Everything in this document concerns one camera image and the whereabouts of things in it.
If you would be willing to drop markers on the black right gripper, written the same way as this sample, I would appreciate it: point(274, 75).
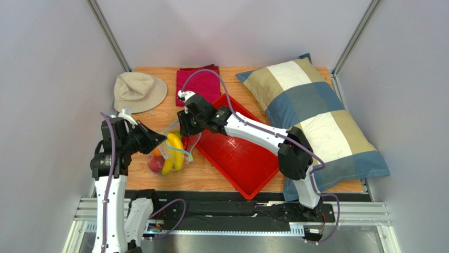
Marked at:
point(189, 123)

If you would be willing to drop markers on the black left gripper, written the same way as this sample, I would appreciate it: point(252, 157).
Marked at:
point(153, 139)

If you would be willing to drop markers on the clear zip top bag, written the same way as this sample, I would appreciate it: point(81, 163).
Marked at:
point(189, 143)

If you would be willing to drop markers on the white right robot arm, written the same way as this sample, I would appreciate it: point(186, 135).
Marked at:
point(291, 147)

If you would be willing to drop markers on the orange fake fruit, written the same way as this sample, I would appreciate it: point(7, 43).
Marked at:
point(156, 152)

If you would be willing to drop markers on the red fake apple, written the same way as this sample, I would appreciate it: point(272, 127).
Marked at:
point(156, 164)

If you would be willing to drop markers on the yellow fake banana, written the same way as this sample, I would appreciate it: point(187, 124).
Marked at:
point(173, 152)

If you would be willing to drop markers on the magenta folded cloth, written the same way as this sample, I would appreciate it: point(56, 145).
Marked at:
point(204, 83)

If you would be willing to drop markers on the beige bucket hat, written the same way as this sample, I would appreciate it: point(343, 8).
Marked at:
point(139, 92)

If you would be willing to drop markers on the red plastic tray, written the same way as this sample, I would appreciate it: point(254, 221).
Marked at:
point(247, 166)

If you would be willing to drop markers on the plaid checkered pillow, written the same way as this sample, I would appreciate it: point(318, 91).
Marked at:
point(295, 94)

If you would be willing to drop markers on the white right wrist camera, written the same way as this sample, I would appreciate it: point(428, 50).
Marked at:
point(183, 96)

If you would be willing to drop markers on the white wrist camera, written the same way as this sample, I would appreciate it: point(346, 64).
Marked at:
point(126, 113)
point(183, 96)

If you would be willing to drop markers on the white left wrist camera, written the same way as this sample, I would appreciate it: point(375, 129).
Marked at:
point(126, 113)

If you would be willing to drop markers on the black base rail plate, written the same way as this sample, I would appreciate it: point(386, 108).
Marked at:
point(229, 212)

